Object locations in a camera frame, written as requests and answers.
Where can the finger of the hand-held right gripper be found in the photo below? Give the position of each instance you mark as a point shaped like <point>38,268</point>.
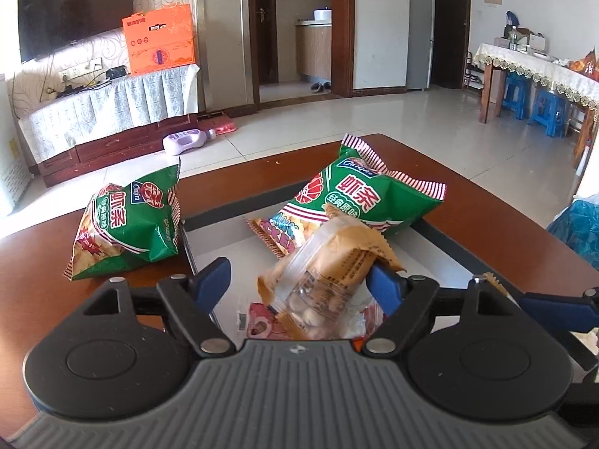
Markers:
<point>557,307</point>

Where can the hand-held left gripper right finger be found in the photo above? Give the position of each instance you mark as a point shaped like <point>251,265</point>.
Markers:
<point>384,290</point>

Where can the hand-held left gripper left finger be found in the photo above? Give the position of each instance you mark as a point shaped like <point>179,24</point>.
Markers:
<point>213,281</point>

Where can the grey storage tray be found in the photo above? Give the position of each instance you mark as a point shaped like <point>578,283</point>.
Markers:
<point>222,241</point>

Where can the tan bread packet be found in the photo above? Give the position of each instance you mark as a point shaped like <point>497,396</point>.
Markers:
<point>327,285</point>

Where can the pink white candy packet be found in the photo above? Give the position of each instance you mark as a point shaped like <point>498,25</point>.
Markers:
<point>262,323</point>

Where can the green striped snack bag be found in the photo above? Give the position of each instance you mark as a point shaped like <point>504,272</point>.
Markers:
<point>369,199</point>
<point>126,224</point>

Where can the blue patterned fabric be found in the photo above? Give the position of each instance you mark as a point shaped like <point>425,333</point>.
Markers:
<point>578,231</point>

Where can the purple plastic bottle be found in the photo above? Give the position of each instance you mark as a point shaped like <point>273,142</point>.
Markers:
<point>185,142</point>

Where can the pink floor cloth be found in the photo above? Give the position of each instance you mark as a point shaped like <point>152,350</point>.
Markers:
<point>222,126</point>

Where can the wooden television cabinet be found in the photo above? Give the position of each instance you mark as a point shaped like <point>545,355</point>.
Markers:
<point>117,147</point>

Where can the blue plastic stool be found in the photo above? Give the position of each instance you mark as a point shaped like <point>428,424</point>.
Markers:
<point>550,112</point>
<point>514,96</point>

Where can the cabinet with white cloth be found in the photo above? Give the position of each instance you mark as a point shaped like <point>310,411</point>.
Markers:
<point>107,107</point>

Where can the pair of slippers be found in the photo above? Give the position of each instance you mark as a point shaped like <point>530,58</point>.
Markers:
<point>321,87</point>

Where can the wooden dining table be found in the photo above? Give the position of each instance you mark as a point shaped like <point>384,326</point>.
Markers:
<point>487,98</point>

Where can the black router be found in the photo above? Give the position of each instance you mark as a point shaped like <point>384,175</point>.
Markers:
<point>116,73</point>

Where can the shoe rack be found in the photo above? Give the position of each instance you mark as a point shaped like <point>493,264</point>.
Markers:
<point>472,72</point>

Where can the white standing appliance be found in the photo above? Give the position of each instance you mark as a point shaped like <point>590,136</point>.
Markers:
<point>11,159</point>

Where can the orange snack bags pile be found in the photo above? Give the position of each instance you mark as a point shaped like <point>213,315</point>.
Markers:
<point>587,64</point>

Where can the orange cardboard gift box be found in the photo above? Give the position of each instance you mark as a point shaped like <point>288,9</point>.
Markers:
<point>159,39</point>

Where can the wooden kitchen cabinet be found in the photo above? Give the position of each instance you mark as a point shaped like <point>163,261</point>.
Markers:
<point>314,51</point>

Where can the brown inner door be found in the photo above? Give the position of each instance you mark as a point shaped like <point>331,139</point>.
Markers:
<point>266,32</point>

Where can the grey refrigerator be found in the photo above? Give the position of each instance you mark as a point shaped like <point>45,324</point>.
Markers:
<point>420,32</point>

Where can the small cardboard box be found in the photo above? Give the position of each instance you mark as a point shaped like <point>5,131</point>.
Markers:
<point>537,43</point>

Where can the dark wooden door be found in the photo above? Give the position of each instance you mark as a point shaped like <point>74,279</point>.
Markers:
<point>449,28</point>

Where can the clear water bottle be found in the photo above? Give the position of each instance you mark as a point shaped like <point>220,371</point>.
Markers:
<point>514,39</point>

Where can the white cooking pot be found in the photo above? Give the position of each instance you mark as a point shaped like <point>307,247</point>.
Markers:
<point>324,15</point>

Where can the blue object on stand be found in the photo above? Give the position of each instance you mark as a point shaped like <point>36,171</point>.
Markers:
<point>511,18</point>

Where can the black flat television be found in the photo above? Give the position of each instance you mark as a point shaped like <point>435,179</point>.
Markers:
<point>70,9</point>

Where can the white wall outlet strip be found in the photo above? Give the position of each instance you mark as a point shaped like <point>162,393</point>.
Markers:
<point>82,69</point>

